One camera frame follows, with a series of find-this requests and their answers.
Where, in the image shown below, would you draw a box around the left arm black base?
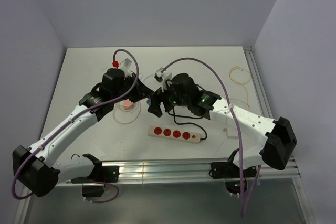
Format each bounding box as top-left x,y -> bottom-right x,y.
70,154 -> 120,204

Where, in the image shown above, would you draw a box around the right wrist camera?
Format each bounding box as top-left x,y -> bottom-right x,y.
154,68 -> 172,92

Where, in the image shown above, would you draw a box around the pink charger cable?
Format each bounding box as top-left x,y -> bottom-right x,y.
112,100 -> 142,125

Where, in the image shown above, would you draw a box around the black power strip cord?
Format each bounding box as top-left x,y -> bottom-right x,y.
166,105 -> 209,141

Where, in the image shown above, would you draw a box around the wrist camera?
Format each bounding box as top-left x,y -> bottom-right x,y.
112,58 -> 133,77
154,68 -> 172,92

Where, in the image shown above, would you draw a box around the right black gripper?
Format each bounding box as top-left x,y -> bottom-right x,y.
148,78 -> 190,118

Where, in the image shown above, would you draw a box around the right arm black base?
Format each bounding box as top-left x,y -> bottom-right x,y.
208,149 -> 257,197

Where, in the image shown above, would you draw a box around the white charger adapter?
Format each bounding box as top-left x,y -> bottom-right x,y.
223,127 -> 238,140

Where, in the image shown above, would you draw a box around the yellow charger cable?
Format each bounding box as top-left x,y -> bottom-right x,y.
227,66 -> 251,108

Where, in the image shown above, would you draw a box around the beige power strip red sockets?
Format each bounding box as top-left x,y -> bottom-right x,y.
148,125 -> 201,144

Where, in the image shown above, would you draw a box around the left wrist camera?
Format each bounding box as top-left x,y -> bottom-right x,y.
112,58 -> 133,77

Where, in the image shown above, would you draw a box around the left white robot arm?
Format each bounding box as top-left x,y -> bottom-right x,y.
13,68 -> 153,197

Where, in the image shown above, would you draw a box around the right side aluminium rail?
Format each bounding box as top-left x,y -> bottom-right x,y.
243,47 -> 274,119

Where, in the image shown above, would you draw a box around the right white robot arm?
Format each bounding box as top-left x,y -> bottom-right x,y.
148,73 -> 297,177

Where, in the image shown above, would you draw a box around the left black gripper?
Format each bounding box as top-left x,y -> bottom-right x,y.
112,73 -> 153,103

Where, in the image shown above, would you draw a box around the pink charger plug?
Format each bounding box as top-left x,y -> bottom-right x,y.
122,100 -> 133,110

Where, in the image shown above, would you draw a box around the aluminium mounting rail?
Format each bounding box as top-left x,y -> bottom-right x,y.
28,157 -> 301,187

